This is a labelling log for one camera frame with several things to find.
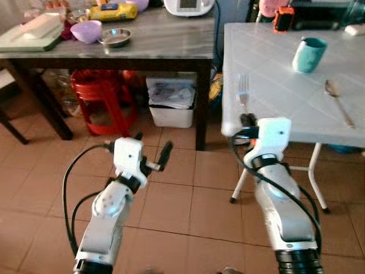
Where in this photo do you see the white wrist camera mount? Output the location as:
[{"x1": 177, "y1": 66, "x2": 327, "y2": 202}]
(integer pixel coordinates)
[
  {"x1": 244, "y1": 118, "x2": 292, "y2": 167},
  {"x1": 113, "y1": 137, "x2": 150, "y2": 182}
]

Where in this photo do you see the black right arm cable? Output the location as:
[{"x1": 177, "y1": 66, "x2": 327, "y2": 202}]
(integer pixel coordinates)
[{"x1": 230, "y1": 134, "x2": 321, "y2": 252}]

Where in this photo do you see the orange and black device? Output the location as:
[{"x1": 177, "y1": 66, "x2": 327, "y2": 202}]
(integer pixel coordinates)
[{"x1": 272, "y1": 6, "x2": 296, "y2": 33}]

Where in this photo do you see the pink round object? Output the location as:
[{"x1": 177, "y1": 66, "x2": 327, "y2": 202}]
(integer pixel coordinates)
[{"x1": 259, "y1": 0, "x2": 281, "y2": 18}]

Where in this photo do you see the yellow patterned bag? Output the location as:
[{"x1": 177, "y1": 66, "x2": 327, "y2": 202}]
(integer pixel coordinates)
[{"x1": 208, "y1": 73, "x2": 224, "y2": 110}]

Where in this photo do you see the yellow kitchen wipes package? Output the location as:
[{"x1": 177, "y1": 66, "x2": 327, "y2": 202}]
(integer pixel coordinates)
[{"x1": 88, "y1": 3, "x2": 139, "y2": 22}]

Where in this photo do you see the round steel plate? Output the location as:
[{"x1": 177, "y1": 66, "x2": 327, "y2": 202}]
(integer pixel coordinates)
[{"x1": 98, "y1": 27, "x2": 133, "y2": 48}]

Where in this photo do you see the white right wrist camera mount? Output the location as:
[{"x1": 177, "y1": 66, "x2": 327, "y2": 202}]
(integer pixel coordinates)
[{"x1": 244, "y1": 118, "x2": 292, "y2": 167}]

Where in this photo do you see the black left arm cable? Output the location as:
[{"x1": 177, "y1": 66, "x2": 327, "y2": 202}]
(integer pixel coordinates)
[{"x1": 62, "y1": 143, "x2": 115, "y2": 257}]

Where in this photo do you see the white storage bin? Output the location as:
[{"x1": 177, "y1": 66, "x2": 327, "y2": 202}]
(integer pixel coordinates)
[{"x1": 146, "y1": 77, "x2": 197, "y2": 129}]

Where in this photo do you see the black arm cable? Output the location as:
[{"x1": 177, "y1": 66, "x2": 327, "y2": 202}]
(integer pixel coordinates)
[
  {"x1": 62, "y1": 143, "x2": 115, "y2": 257},
  {"x1": 230, "y1": 134, "x2": 321, "y2": 252}
]

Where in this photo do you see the grey marble top table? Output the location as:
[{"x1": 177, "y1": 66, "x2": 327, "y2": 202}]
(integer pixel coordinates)
[{"x1": 0, "y1": 9, "x2": 220, "y2": 152}]

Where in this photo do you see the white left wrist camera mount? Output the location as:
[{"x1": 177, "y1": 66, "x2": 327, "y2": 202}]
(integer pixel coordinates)
[{"x1": 113, "y1": 137, "x2": 150, "y2": 182}]

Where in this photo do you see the steel fork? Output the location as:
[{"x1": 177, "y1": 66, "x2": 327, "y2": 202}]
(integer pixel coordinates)
[{"x1": 236, "y1": 74, "x2": 252, "y2": 112}]

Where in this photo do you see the blue basin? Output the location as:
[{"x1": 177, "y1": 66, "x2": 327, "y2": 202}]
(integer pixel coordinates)
[{"x1": 328, "y1": 144, "x2": 361, "y2": 155}]

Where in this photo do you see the white folding table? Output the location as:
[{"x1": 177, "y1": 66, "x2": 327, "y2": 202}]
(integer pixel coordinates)
[{"x1": 221, "y1": 22, "x2": 365, "y2": 215}]

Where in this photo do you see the steel spoon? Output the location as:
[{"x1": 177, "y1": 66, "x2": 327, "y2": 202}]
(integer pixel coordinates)
[{"x1": 324, "y1": 79, "x2": 356, "y2": 130}]

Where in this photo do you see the white long-handled plastic container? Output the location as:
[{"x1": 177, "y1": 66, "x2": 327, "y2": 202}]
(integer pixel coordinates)
[{"x1": 20, "y1": 14, "x2": 62, "y2": 39}]

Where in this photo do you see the white kitchen appliance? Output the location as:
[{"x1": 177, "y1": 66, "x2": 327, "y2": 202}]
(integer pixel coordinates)
[{"x1": 164, "y1": 0, "x2": 216, "y2": 17}]

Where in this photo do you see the red plastic stool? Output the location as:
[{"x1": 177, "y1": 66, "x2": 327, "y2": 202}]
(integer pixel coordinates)
[{"x1": 71, "y1": 69, "x2": 138, "y2": 136}]

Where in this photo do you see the pale green tray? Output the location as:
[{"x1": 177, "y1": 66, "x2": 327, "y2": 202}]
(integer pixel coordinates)
[{"x1": 0, "y1": 14, "x2": 65, "y2": 53}]

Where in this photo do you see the teal cup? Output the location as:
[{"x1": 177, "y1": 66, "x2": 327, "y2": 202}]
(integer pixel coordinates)
[{"x1": 293, "y1": 37, "x2": 328, "y2": 74}]

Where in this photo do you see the small white oblong object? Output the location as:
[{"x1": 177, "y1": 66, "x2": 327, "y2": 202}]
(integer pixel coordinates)
[{"x1": 344, "y1": 24, "x2": 365, "y2": 37}]

